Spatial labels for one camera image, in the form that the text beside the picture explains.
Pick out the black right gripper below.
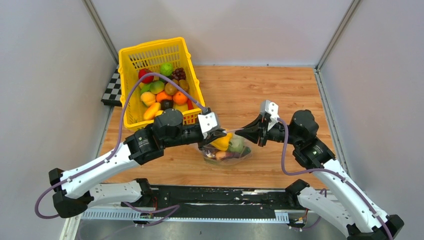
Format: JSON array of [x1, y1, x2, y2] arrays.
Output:
[[235, 113, 301, 146]]

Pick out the yellow bell pepper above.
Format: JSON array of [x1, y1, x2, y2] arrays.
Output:
[[210, 132, 233, 152]]

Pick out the clear zip top bag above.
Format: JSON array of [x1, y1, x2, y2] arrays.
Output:
[[200, 128, 252, 166]]

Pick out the green white cabbage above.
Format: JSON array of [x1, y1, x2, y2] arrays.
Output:
[[227, 134, 245, 154]]

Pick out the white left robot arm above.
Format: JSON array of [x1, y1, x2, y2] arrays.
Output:
[[48, 109, 227, 219]]

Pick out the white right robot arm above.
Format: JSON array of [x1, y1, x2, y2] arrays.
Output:
[[235, 109, 405, 240]]

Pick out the red chili pepper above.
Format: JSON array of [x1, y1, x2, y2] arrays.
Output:
[[186, 99, 194, 111]]

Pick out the orange tangerine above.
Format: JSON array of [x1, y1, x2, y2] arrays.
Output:
[[172, 91, 188, 106], [155, 91, 173, 103]]

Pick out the brown kiwi potato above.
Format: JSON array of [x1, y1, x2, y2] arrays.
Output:
[[178, 79, 190, 93]]

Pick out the brown pear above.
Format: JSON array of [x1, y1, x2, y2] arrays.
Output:
[[164, 82, 179, 96]]

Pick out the dark purple grapes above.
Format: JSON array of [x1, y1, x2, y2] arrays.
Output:
[[171, 67, 187, 81]]

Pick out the yellow green mango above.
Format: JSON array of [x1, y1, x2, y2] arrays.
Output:
[[149, 80, 165, 95]]

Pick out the yellow fruit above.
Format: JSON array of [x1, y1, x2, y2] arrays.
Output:
[[140, 91, 157, 107]]

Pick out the yellow plastic basket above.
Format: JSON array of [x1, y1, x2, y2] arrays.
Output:
[[118, 37, 205, 131]]

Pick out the green leafy vegetable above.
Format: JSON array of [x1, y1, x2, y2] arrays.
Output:
[[140, 83, 151, 95]]

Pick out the red tomato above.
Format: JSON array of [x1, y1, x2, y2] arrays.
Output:
[[138, 68, 155, 84]]

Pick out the black white checkerboard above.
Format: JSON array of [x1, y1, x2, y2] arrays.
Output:
[[101, 65, 122, 107]]

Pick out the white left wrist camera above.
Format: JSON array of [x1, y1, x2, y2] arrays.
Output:
[[197, 107, 221, 139]]

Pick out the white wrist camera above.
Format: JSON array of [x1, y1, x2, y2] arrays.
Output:
[[260, 100, 280, 131], [197, 107, 221, 139]]

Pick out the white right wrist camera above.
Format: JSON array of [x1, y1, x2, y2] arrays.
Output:
[[260, 100, 280, 131]]

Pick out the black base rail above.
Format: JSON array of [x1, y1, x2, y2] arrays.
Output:
[[131, 185, 305, 219]]

